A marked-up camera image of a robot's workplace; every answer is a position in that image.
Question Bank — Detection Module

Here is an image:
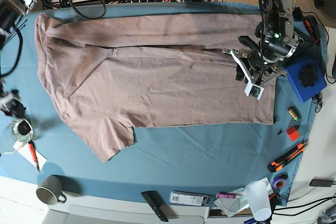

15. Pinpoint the black star knob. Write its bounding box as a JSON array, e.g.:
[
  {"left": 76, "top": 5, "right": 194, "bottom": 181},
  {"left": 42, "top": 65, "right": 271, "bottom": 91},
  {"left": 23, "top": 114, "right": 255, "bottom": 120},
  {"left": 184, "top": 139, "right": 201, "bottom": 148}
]
[{"left": 298, "top": 65, "right": 318, "bottom": 88}]

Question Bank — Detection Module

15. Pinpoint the grey ceramic mug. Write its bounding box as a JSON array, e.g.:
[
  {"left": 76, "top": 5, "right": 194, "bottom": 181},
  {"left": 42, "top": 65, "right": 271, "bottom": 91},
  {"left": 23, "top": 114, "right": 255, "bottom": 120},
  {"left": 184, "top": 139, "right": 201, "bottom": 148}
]
[{"left": 36, "top": 175, "right": 67, "bottom": 206}]

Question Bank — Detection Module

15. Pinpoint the clear tape roll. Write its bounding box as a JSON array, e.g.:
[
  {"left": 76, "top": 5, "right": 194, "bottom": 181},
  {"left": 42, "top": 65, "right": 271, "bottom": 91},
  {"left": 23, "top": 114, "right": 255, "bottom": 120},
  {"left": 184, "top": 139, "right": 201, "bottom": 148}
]
[{"left": 7, "top": 118, "right": 34, "bottom": 143}]

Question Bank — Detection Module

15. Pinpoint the black cable tie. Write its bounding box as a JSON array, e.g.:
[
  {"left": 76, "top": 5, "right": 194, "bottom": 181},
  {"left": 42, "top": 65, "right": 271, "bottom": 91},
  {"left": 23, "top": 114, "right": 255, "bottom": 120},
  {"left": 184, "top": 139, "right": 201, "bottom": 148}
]
[{"left": 5, "top": 19, "right": 28, "bottom": 44}]

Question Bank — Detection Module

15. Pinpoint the blue plastic box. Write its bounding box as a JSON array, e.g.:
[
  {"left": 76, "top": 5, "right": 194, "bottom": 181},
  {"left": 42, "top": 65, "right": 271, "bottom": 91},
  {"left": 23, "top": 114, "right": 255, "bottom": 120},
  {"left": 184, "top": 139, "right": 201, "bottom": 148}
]
[{"left": 283, "top": 54, "right": 327, "bottom": 103}]

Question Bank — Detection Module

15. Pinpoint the white paper note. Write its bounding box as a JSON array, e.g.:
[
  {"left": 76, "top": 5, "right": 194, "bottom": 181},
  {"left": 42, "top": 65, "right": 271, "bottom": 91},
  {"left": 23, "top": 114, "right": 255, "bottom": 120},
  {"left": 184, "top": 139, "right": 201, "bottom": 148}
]
[{"left": 18, "top": 144, "right": 47, "bottom": 171}]

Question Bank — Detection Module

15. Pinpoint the orange black utility knife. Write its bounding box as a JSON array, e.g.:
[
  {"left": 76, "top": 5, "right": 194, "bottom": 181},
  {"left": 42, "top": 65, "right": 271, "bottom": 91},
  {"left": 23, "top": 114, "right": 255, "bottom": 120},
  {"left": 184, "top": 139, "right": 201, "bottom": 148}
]
[{"left": 267, "top": 142, "right": 308, "bottom": 173}]

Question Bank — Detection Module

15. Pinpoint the blue table cloth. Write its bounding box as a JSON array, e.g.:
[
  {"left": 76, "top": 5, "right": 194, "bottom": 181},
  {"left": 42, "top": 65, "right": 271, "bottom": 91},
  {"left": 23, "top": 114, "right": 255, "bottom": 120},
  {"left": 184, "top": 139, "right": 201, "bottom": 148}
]
[{"left": 1, "top": 13, "right": 315, "bottom": 202}]

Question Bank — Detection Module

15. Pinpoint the yellow green battery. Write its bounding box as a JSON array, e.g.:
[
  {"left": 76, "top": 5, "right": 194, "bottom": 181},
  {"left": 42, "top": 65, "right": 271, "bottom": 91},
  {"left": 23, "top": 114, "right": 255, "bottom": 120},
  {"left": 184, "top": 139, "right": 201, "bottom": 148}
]
[{"left": 287, "top": 106, "right": 300, "bottom": 121}]

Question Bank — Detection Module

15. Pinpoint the purple marker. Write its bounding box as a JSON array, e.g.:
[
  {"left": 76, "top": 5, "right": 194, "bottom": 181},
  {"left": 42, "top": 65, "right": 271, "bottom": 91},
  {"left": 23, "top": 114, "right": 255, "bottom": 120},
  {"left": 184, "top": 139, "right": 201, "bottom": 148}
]
[{"left": 216, "top": 193, "right": 244, "bottom": 199}]

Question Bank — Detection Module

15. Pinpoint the mauve pink T-shirt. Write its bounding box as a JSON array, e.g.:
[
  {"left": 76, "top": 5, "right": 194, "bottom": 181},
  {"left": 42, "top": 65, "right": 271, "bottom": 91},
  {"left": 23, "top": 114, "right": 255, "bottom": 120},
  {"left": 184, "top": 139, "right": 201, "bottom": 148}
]
[{"left": 35, "top": 13, "right": 275, "bottom": 162}]

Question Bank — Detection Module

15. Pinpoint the translucent plastic cup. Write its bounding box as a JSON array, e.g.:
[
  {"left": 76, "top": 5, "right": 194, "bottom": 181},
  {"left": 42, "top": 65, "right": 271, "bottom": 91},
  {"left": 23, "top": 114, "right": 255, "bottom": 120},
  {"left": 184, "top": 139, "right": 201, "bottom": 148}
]
[{"left": 244, "top": 180, "right": 271, "bottom": 222}]

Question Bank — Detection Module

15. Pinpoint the purple tape roll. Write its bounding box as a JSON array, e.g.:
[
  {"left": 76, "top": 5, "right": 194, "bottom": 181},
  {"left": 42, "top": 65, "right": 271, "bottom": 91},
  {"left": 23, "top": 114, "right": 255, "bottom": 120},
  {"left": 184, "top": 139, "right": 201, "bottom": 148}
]
[{"left": 272, "top": 174, "right": 288, "bottom": 189}]

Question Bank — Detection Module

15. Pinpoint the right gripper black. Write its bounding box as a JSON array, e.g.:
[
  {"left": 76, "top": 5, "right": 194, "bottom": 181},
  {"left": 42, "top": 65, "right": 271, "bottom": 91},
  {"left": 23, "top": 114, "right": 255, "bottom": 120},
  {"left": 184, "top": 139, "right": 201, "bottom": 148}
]
[{"left": 1, "top": 90, "right": 26, "bottom": 118}]

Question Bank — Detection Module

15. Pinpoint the black remote control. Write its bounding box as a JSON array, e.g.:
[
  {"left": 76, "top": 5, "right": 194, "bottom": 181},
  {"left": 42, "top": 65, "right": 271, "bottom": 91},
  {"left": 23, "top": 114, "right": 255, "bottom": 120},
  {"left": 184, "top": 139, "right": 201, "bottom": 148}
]
[{"left": 141, "top": 191, "right": 169, "bottom": 222}]

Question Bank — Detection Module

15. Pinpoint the clear packaged item with barcode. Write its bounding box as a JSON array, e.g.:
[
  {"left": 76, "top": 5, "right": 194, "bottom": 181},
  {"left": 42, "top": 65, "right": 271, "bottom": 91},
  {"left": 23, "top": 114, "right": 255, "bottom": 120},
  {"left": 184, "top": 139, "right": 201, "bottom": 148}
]
[{"left": 169, "top": 191, "right": 210, "bottom": 207}]

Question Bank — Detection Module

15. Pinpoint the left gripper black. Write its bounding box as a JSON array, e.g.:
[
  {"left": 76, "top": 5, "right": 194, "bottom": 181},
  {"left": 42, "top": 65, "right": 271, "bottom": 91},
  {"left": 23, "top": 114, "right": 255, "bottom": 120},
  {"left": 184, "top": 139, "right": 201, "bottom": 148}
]
[{"left": 235, "top": 50, "right": 281, "bottom": 84}]

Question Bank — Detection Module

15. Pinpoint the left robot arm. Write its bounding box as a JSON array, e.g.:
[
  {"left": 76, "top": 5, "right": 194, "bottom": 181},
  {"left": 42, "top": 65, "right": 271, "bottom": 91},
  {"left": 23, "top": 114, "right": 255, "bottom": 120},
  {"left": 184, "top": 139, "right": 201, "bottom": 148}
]
[{"left": 238, "top": 0, "right": 299, "bottom": 85}]

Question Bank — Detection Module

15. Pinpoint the orange pen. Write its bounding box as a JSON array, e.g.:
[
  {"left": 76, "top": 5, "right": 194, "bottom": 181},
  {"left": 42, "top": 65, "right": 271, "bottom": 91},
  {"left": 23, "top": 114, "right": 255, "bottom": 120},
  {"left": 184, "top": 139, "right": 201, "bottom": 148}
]
[{"left": 28, "top": 141, "right": 40, "bottom": 172}]

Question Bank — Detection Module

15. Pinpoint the red cube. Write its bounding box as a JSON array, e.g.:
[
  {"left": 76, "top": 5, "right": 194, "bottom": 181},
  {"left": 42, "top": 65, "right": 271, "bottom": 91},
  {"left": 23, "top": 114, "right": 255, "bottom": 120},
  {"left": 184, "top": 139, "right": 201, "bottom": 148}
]
[{"left": 286, "top": 126, "right": 300, "bottom": 142}]

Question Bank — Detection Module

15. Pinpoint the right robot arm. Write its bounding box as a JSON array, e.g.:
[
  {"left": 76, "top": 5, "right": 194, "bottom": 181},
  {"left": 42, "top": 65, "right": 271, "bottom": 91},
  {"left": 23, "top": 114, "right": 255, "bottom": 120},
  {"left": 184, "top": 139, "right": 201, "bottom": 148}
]
[{"left": 1, "top": 0, "right": 40, "bottom": 118}]

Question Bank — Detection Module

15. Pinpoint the orange black power tool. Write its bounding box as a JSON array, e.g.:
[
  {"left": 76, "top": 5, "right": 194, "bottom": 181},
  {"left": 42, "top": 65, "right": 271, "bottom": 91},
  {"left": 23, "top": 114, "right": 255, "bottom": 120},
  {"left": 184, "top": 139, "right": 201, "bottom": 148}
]
[{"left": 303, "top": 15, "right": 321, "bottom": 43}]

